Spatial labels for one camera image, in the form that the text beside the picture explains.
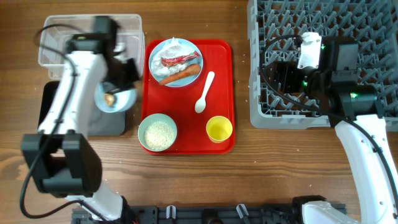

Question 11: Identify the small light blue bowl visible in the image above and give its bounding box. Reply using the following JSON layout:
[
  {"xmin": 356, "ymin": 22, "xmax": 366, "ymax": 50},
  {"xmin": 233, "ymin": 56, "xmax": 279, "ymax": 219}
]
[{"xmin": 94, "ymin": 84, "xmax": 137, "ymax": 113}]

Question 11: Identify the brown food scrap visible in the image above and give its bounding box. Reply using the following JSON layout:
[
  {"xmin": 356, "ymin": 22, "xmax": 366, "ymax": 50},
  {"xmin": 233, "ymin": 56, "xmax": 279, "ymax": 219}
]
[{"xmin": 104, "ymin": 93, "xmax": 117, "ymax": 107}]

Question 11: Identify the mint green bowl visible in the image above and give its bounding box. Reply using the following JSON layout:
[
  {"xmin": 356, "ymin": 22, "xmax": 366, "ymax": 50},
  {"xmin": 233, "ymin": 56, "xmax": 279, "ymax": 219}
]
[{"xmin": 137, "ymin": 113, "xmax": 178, "ymax": 152}]

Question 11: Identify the white rice pile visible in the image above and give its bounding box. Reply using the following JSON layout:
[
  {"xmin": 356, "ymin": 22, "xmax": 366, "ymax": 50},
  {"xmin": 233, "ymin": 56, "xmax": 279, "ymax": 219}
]
[{"xmin": 144, "ymin": 121, "xmax": 175, "ymax": 151}]

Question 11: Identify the yellow plastic cup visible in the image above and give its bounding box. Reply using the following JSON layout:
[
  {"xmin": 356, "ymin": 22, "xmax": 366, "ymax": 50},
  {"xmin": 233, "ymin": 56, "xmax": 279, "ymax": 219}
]
[{"xmin": 206, "ymin": 116, "xmax": 233, "ymax": 143}]

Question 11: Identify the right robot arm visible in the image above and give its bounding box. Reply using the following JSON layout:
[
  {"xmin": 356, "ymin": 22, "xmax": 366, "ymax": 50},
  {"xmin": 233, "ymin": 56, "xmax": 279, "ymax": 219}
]
[{"xmin": 261, "ymin": 32, "xmax": 397, "ymax": 223}]

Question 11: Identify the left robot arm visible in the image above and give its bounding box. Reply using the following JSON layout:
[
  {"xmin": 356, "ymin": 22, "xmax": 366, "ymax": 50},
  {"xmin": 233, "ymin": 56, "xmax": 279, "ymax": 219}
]
[{"xmin": 21, "ymin": 16, "xmax": 139, "ymax": 223}]

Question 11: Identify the grey dishwasher rack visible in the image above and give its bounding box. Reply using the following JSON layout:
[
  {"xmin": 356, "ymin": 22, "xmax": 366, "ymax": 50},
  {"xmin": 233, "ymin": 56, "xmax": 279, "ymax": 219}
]
[{"xmin": 247, "ymin": 0, "xmax": 397, "ymax": 132}]

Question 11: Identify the red snack wrapper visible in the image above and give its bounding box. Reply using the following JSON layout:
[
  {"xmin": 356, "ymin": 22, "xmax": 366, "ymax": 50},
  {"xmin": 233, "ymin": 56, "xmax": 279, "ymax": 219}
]
[{"xmin": 161, "ymin": 51, "xmax": 201, "ymax": 67}]

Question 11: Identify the black tray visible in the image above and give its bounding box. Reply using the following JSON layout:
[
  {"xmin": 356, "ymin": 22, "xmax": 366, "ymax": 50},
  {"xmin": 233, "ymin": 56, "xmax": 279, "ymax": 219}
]
[{"xmin": 38, "ymin": 81, "xmax": 127, "ymax": 136}]

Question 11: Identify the white crumpled tissue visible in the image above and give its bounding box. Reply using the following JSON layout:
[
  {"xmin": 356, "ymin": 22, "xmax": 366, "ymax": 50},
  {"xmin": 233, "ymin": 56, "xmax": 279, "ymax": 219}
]
[{"xmin": 150, "ymin": 38, "xmax": 194, "ymax": 77}]

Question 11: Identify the red serving tray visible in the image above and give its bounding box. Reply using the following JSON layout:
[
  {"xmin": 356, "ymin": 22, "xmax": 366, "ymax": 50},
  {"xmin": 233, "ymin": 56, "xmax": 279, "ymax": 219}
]
[{"xmin": 141, "ymin": 39, "xmax": 236, "ymax": 156}]

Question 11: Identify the large light blue plate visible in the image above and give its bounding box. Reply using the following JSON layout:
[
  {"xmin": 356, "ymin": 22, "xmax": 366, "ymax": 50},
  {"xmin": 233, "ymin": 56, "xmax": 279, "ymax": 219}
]
[{"xmin": 148, "ymin": 37, "xmax": 204, "ymax": 87}]

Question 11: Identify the orange carrot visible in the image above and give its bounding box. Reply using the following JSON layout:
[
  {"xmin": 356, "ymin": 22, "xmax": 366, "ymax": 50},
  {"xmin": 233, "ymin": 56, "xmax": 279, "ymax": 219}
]
[{"xmin": 159, "ymin": 63, "xmax": 201, "ymax": 85}]

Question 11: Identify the clear plastic bin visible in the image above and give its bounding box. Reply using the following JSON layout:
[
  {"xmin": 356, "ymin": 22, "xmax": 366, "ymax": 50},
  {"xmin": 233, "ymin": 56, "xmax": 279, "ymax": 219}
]
[{"xmin": 38, "ymin": 14, "xmax": 145, "ymax": 80}]

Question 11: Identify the white plastic spoon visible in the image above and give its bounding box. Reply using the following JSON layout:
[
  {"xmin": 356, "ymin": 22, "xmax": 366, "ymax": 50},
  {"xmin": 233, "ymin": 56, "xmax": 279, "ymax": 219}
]
[{"xmin": 195, "ymin": 71, "xmax": 215, "ymax": 113}]

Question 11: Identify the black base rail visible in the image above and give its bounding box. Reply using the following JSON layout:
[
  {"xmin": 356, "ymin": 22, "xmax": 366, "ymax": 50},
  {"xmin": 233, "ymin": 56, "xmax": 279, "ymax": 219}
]
[{"xmin": 71, "ymin": 203, "xmax": 348, "ymax": 224}]

